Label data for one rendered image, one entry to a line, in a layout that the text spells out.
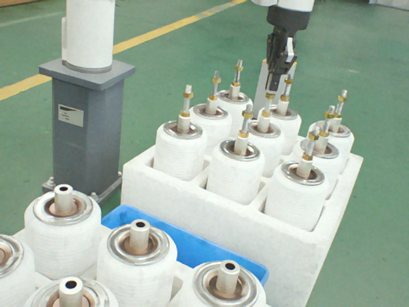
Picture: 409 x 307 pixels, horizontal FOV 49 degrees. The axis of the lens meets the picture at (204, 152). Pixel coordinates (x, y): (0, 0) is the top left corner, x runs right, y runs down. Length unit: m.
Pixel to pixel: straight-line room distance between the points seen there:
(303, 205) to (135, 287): 0.33
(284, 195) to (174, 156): 0.21
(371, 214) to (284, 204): 0.51
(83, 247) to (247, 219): 0.29
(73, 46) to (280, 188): 0.48
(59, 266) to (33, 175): 0.57
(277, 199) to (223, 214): 0.10
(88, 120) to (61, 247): 0.41
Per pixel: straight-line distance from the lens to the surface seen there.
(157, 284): 0.55
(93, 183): 1.02
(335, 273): 1.00
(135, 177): 0.84
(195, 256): 0.81
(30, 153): 1.25
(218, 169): 0.78
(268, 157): 0.88
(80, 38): 0.92
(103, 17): 0.91
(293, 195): 0.75
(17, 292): 0.54
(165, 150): 0.82
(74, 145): 0.99
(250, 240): 0.78
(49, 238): 0.59
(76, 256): 0.61
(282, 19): 0.80
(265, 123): 0.89
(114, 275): 0.54
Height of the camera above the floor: 0.61
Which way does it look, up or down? 28 degrees down
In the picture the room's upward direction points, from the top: 10 degrees clockwise
